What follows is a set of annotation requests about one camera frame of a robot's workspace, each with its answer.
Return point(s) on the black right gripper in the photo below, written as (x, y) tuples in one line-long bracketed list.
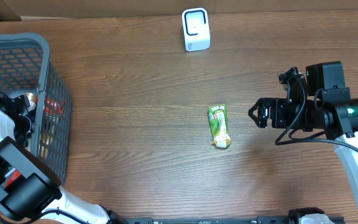
[(270, 112)]

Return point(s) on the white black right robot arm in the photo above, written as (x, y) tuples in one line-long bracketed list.
[(317, 108)]

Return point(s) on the brown cardboard backboard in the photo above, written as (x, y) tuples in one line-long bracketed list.
[(13, 10)]

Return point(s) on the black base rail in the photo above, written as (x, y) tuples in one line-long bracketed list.
[(294, 216)]

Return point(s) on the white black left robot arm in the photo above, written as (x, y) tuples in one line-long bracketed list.
[(29, 189)]

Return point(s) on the white barcode scanner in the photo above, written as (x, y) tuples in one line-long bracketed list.
[(196, 29)]

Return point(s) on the red orange pasta packet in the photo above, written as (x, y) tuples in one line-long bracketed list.
[(52, 132)]

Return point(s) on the grey plastic mesh basket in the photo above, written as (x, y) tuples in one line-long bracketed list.
[(25, 67)]

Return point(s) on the green tea packet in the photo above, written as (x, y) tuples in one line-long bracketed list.
[(217, 116)]

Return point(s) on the white tube gold cap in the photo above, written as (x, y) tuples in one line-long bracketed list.
[(32, 100)]

